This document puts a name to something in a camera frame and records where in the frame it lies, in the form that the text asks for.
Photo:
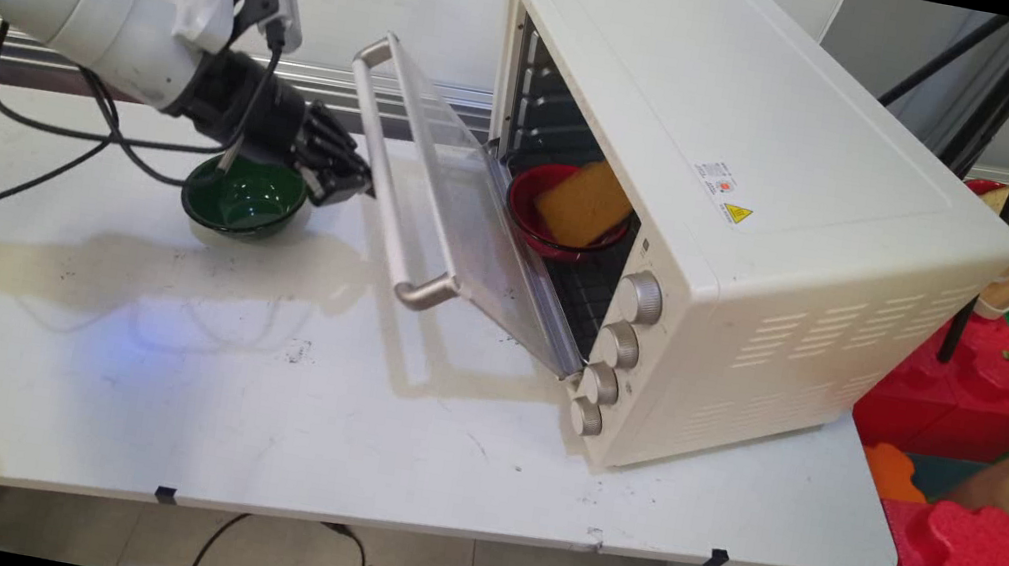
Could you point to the yellow sponge block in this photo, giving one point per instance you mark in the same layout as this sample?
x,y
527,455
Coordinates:
x,y
583,204

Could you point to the green glossy bowl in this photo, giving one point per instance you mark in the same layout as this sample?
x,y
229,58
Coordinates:
x,y
249,204

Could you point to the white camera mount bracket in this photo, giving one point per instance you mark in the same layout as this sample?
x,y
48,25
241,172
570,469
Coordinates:
x,y
207,3

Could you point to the small silver oven knob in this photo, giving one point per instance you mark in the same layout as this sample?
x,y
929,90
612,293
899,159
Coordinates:
x,y
586,419

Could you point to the yellow warning sticker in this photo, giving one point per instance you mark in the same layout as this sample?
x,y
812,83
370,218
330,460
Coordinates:
x,y
736,213

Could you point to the white toaster oven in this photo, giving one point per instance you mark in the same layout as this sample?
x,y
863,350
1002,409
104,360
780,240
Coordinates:
x,y
778,215

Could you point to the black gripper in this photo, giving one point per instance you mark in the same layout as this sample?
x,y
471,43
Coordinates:
x,y
244,105

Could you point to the red bowl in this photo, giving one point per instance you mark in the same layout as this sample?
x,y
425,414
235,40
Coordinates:
x,y
526,211

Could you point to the large silver oven knob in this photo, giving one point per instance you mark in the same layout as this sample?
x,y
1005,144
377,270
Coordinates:
x,y
640,298

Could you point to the white label sticker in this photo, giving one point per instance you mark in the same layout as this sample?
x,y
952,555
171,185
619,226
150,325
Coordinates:
x,y
714,176

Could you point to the orange foam piece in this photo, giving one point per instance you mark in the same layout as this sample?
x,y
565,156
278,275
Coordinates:
x,y
891,474

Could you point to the small black table clip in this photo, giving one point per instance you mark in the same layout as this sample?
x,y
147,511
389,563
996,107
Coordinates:
x,y
166,495

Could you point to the aluminium wall rail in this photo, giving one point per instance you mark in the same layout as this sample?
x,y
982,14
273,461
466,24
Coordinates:
x,y
453,98

